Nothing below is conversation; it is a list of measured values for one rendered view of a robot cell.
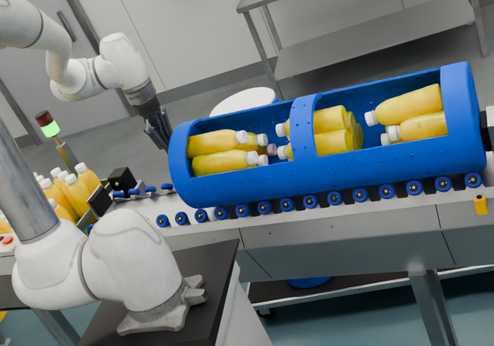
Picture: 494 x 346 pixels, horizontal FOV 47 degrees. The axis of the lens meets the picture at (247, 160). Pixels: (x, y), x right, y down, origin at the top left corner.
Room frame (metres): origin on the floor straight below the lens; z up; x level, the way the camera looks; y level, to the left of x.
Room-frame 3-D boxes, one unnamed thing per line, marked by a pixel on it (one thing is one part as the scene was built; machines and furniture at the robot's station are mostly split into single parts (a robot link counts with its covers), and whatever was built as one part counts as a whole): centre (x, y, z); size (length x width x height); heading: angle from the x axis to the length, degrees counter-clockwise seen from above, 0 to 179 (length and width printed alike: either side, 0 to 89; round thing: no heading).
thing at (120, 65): (1.68, 0.22, 1.50); 0.13 x 0.11 x 0.16; 73
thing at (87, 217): (1.93, 0.62, 0.96); 0.40 x 0.01 x 0.03; 151
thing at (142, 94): (1.68, 0.21, 1.39); 0.09 x 0.09 x 0.06
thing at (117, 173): (2.09, 0.49, 0.95); 0.10 x 0.07 x 0.10; 151
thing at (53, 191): (2.06, 0.74, 0.99); 0.07 x 0.07 x 0.19
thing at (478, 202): (1.15, -0.51, 0.92); 0.08 x 0.03 x 0.05; 151
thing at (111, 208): (1.89, 0.55, 0.99); 0.10 x 0.02 x 0.12; 151
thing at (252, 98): (2.11, -0.07, 1.03); 0.28 x 0.28 x 0.01
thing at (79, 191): (2.00, 0.63, 0.99); 0.07 x 0.07 x 0.19
